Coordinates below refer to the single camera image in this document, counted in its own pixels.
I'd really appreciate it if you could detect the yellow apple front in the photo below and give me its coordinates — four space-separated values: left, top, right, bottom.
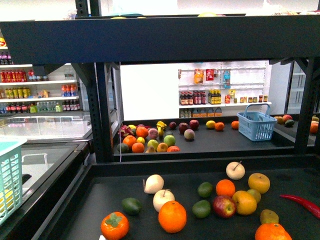
232 190 257 216

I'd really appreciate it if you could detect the light blue plastic basket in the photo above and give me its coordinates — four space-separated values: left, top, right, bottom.
0 138 27 224

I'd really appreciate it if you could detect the far dark red apple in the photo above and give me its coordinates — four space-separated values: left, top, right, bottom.
178 122 189 135

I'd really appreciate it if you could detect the orange mandarin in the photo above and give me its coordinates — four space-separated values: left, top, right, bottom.
214 122 225 132
215 179 236 198

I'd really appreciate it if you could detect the far peach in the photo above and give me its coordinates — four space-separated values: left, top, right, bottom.
184 129 195 141

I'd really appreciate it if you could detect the green lime front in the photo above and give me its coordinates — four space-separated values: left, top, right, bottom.
192 200 211 219

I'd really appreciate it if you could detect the yellow apple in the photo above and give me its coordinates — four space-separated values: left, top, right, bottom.
232 190 257 216
248 173 271 194

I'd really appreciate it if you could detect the red chili pepper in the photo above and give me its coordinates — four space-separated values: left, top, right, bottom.
280 194 320 219

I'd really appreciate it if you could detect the large orange front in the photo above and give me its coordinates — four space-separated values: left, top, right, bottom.
254 223 292 240

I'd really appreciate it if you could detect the orange under basket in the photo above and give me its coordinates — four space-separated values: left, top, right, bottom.
158 200 187 234

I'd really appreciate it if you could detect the white pear left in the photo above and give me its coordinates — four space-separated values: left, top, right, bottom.
143 174 164 194

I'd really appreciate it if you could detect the white pear with stem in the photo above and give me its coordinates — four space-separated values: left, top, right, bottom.
225 161 246 180

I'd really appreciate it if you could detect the far orange mandarin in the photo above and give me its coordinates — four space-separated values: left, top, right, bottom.
214 122 225 132

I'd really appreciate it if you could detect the green lime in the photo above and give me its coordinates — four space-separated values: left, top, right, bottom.
192 200 211 219
197 181 213 198

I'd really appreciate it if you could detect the white pear middle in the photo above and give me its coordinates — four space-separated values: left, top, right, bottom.
153 189 175 212

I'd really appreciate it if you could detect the yellow apple back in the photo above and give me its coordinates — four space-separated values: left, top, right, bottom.
248 173 271 194

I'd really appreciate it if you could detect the black metal shelf rack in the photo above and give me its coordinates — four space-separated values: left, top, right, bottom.
0 15 320 240

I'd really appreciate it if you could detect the green lime back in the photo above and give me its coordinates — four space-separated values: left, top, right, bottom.
197 181 213 198

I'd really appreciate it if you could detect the yellow lemon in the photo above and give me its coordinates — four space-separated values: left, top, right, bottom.
205 120 216 129
0 189 15 214

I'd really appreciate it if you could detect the white goods shelf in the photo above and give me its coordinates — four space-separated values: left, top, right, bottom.
177 60 270 118

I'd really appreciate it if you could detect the small yellow green fruit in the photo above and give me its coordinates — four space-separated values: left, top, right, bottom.
247 189 261 204

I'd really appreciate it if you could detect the orange persimmon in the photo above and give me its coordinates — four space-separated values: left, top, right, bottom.
100 211 130 240

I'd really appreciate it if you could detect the glass freezer chest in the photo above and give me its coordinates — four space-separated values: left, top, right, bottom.
0 111 95 201

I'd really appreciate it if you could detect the drinks shelf left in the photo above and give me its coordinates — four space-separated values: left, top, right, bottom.
0 36 86 115

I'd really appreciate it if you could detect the green avocado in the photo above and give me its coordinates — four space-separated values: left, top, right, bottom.
121 197 142 216

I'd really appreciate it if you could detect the small blue shopping basket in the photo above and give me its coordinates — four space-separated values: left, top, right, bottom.
237 103 277 142

